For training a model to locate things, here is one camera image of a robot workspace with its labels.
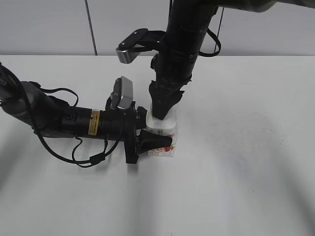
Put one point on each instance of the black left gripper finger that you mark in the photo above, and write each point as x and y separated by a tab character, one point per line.
141	114
153	143

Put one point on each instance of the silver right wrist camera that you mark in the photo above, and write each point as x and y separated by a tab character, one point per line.
140	40

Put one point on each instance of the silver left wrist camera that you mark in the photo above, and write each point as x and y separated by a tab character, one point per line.
124	94

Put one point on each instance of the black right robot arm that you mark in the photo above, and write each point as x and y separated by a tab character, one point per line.
179	47

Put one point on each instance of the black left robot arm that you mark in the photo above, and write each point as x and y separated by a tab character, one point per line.
51	117

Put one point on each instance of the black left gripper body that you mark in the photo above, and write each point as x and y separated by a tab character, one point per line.
119	126

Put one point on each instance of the white strawberry yogurt bottle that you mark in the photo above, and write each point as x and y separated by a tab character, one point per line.
165	127

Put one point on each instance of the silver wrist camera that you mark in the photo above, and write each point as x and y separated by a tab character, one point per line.
140	40
124	94

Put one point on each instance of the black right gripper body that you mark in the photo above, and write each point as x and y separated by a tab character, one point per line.
173	70

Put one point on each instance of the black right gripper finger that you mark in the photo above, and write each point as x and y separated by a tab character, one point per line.
173	97
160	102

